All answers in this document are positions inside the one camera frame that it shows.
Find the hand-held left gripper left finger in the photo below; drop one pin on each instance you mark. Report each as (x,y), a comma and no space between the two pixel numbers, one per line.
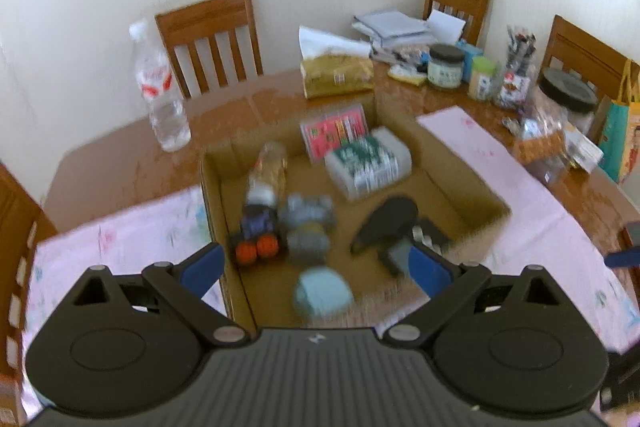
(202,267)

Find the pink printed card box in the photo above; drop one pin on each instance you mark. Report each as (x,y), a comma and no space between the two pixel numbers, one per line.
(332,132)

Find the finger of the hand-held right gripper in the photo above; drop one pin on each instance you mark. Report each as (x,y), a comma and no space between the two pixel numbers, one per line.
(622,382)
(625,257)

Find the white envelope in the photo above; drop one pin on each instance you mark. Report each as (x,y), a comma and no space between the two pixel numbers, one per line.
(447,24)

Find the green-lid jar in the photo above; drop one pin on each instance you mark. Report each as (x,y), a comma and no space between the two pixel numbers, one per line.
(482,84)

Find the pink printed tablecloth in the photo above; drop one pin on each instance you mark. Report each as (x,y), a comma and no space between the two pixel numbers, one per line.
(135,232)

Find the black-lid glass jar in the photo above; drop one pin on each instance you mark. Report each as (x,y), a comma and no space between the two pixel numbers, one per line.
(445,74)

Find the orange snack packet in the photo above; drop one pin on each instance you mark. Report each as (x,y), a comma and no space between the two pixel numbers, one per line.
(537,147)

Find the black silver-clip tool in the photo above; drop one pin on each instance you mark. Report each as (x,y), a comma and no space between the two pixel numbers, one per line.
(400,257)

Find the colourful paper gift bag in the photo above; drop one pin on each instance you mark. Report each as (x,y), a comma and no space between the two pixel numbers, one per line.
(617,132)

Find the small clear jar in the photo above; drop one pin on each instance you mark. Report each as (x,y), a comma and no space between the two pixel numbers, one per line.
(267,172)

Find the blue orange-wheeled toy truck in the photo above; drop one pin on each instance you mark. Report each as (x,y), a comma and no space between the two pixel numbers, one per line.
(257,224)

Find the grey toy robot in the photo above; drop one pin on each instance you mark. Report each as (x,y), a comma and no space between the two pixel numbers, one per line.
(305,227)

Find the large black-lid clear jar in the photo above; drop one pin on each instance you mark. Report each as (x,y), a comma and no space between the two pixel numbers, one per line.
(565,89)

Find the yellow flat item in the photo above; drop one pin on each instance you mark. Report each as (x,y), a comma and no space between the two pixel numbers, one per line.
(407,76)

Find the glass pen holder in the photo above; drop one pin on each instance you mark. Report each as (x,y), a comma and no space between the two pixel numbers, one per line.
(515,92)

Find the clear plastic water bottle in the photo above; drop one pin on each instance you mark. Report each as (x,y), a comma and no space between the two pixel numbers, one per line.
(167,117)

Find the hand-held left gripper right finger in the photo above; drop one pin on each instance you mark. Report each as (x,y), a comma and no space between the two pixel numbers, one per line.
(429,269)

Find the light blue round object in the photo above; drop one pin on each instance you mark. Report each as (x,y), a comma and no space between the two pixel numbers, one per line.
(322,292)

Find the gold tissue pack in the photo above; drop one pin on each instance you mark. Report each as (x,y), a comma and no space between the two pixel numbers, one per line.
(335,74)

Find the cardboard box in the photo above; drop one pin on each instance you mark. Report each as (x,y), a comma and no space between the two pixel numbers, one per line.
(450,202)

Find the black rounded object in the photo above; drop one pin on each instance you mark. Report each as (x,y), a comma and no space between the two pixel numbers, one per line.
(387,217)

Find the dark flat object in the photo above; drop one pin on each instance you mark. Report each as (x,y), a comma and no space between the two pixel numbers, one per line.
(632,233)

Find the stack of papers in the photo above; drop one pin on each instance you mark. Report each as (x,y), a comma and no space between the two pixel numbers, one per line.
(390,24)

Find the white small packet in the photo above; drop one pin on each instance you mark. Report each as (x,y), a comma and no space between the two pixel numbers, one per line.
(585,152)

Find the clear green-label plastic box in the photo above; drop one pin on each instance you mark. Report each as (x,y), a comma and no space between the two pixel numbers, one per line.
(370,162)

